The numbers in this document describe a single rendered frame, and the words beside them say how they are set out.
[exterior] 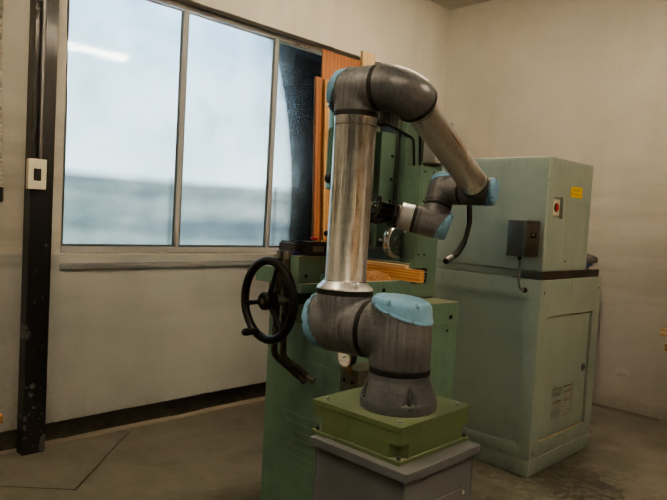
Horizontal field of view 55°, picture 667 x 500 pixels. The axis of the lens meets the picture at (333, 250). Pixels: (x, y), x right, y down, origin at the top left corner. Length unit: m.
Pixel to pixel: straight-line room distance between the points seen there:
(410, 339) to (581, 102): 3.18
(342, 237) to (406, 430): 0.49
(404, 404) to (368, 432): 0.11
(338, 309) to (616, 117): 3.07
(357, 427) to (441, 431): 0.20
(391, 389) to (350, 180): 0.53
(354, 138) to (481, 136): 3.21
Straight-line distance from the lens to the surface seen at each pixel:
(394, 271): 2.15
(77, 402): 3.27
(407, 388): 1.55
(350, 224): 1.62
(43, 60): 3.01
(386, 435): 1.51
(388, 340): 1.53
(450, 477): 1.64
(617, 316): 4.33
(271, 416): 2.46
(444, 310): 2.44
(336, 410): 1.60
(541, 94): 4.63
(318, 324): 1.64
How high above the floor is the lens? 1.10
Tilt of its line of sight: 3 degrees down
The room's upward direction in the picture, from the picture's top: 3 degrees clockwise
